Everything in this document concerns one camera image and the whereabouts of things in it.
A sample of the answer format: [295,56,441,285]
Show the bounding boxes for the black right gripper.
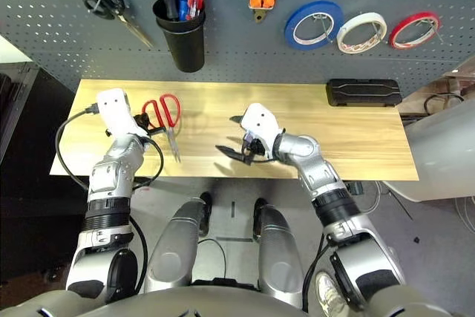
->
[214,115,278,166]

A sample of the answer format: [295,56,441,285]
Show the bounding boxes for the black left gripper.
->
[134,111,175,136]

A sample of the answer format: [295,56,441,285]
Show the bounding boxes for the red handled scissors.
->
[142,93,182,164]

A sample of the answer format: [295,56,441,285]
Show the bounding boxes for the grey metal pegboard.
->
[0,0,475,97]

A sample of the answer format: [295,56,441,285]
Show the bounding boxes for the black plastic cup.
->
[151,0,207,73]

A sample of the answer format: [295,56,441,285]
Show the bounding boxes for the blue tape roll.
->
[284,0,344,50]

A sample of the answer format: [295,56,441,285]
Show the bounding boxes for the silver right robot leg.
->
[254,197,305,309]

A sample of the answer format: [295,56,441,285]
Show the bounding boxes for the silver robot leg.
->
[254,197,305,309]
[143,197,212,294]

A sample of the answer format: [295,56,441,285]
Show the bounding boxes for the silver left robot leg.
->
[143,197,212,294]

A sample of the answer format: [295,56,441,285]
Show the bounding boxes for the black plastic tool case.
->
[325,78,403,108]

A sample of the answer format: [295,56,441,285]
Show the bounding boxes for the white tape roll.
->
[336,12,388,54]

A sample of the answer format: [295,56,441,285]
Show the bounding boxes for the grey robot torso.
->
[0,285,461,317]

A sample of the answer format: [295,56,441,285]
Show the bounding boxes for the person's light shoe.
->
[315,271,352,317]

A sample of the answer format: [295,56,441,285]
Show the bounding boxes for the red tape roll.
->
[388,11,442,50]

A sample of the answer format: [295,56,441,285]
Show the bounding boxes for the large grey machine housing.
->
[381,99,475,203]

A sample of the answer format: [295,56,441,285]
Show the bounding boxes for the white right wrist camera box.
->
[240,103,285,154]

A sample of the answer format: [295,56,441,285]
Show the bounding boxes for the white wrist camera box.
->
[240,103,285,154]
[95,88,149,140]

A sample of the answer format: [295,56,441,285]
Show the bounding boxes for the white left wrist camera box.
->
[95,88,149,140]

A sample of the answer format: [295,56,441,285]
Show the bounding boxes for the black left forearm cable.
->
[131,137,165,189]

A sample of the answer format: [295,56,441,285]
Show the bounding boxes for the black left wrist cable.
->
[54,103,99,192]

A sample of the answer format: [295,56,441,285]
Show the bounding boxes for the black handled scissors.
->
[81,0,155,50]

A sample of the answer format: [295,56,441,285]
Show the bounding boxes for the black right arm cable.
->
[302,233,335,313]

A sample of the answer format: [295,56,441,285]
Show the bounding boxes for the black coiled cable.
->
[422,93,465,116]

